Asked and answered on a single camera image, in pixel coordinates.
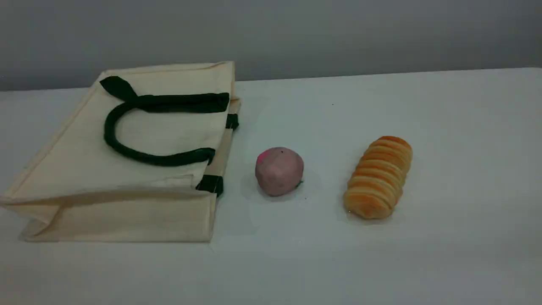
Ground long ridged golden bread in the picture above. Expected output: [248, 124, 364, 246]
[343, 136, 413, 220]

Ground pink peach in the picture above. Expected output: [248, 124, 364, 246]
[255, 147, 304, 197]

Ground cream canvas bag green handles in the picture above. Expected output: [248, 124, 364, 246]
[0, 61, 242, 243]

